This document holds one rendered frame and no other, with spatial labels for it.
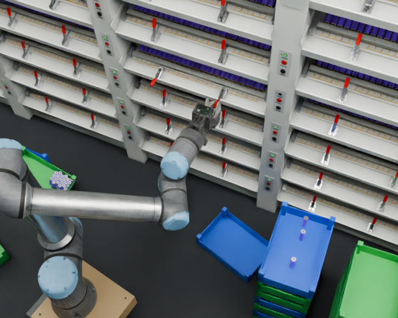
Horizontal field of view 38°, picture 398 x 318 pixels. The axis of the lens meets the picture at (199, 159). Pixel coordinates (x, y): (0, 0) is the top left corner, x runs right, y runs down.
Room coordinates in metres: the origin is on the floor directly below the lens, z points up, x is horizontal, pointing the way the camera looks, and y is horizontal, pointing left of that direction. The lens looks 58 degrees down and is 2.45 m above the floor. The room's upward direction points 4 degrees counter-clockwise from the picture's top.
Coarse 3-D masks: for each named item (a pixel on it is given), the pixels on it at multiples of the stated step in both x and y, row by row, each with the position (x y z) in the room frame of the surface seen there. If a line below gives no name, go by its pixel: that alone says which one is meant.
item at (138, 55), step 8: (136, 56) 1.57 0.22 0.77; (144, 56) 1.56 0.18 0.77; (160, 64) 1.52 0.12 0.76; (168, 64) 1.51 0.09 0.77; (176, 64) 1.50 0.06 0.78; (168, 72) 1.49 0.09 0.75; (184, 72) 1.47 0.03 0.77; (192, 72) 1.46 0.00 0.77; (208, 80) 1.42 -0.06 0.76; (216, 80) 1.41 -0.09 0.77; (224, 80) 1.40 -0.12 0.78; (232, 88) 1.38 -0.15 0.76; (240, 88) 1.36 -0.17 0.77; (248, 88) 1.36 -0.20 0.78; (256, 96) 1.33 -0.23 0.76; (264, 96) 1.32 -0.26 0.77
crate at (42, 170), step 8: (24, 152) 1.58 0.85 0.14; (32, 160) 1.56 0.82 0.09; (40, 160) 1.55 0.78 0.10; (32, 168) 1.52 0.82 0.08; (40, 168) 1.52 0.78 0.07; (48, 168) 1.52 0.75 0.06; (56, 168) 1.51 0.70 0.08; (40, 176) 1.48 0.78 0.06; (48, 176) 1.48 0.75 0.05; (72, 176) 1.46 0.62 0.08; (40, 184) 1.44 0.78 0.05; (48, 184) 1.44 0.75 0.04; (72, 184) 1.43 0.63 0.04
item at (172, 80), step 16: (128, 48) 1.60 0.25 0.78; (144, 48) 1.61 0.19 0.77; (128, 64) 1.56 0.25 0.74; (144, 64) 1.54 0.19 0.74; (160, 80) 1.47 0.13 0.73; (176, 80) 1.46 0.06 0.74; (192, 80) 1.44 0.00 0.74; (208, 96) 1.37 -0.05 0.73; (240, 96) 1.35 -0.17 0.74; (256, 112) 1.28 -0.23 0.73
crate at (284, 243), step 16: (288, 208) 0.97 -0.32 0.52; (288, 224) 0.93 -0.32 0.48; (320, 224) 0.92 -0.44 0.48; (272, 240) 0.86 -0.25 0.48; (288, 240) 0.86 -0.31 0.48; (304, 240) 0.86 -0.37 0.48; (320, 240) 0.85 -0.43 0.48; (272, 256) 0.80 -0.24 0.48; (288, 256) 0.80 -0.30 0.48; (304, 256) 0.79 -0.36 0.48; (320, 256) 0.79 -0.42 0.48; (272, 272) 0.74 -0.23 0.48; (288, 272) 0.74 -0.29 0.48; (304, 272) 0.73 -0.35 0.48; (288, 288) 0.67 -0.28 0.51; (304, 288) 0.67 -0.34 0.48
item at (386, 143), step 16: (304, 112) 1.24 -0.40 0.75; (320, 112) 1.23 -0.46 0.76; (336, 112) 1.21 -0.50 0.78; (352, 112) 1.21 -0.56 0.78; (304, 128) 1.19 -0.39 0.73; (320, 128) 1.18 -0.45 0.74; (336, 128) 1.16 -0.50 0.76; (352, 128) 1.16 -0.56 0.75; (368, 128) 1.14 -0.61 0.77; (384, 128) 1.13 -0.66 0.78; (352, 144) 1.10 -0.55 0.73; (368, 144) 1.09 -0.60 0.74; (384, 144) 1.09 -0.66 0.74
